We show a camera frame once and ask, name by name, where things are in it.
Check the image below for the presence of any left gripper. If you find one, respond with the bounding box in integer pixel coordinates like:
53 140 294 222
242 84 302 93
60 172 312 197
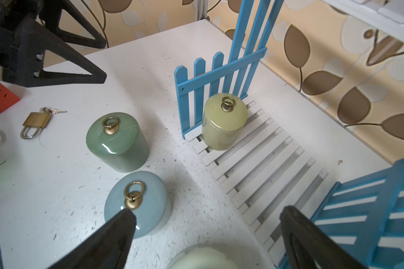
0 0 107 87

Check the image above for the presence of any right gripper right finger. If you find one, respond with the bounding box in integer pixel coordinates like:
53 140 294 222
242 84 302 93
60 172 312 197
280 206 365 269

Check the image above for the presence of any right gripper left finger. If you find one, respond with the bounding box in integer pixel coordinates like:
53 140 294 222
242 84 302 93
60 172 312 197
50 209 136 269

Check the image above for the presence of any blue-grey tea canister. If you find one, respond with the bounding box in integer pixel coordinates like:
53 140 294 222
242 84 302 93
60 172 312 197
104 171 172 239

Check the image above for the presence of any blue and white wooden shelf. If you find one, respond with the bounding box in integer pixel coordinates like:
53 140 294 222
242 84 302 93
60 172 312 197
174 1 404 269

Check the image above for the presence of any cream jar with tan lid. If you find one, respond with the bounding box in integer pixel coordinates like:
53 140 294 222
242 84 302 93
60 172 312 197
166 245 239 269

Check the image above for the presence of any green tea canister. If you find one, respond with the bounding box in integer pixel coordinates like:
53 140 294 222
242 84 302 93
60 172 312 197
86 112 149 173

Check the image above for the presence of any yellow-green tea canister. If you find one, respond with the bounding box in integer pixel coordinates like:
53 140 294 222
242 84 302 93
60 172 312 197
202 93 248 151

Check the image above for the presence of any brass padlock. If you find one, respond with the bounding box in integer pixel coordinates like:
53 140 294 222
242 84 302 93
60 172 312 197
20 107 67 140

